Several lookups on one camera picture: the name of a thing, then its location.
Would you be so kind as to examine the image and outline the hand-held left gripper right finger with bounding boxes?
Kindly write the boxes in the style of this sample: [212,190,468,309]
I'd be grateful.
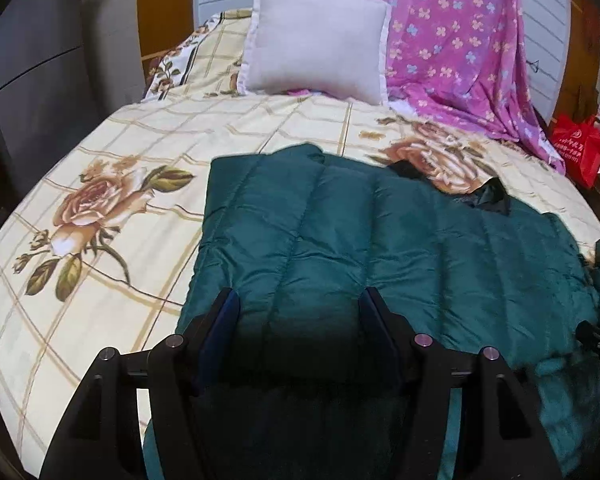
[359,287,563,480]

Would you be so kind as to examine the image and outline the floral bed sheet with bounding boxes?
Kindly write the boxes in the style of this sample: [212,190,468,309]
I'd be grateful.
[0,7,600,480]

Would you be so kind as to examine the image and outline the white square pillow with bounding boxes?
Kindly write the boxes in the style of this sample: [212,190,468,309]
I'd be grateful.
[237,0,393,106]

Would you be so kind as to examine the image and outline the green puffer jacket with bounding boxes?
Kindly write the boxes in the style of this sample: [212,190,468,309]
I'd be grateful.
[142,142,600,480]

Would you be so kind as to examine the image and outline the grey refrigerator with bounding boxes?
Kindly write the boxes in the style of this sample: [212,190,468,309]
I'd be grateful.
[0,0,106,171]

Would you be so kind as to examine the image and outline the red shopping bag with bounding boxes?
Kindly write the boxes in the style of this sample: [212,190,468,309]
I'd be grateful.
[550,114,600,190]

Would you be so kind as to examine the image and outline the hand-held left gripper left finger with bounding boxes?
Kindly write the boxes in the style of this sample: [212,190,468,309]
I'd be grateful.
[40,287,240,480]

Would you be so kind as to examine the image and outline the pink floral cloth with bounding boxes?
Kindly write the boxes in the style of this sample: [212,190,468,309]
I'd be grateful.
[279,0,566,176]

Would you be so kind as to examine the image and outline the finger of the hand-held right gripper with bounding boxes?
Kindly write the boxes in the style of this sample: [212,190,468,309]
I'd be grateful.
[574,319,600,378]

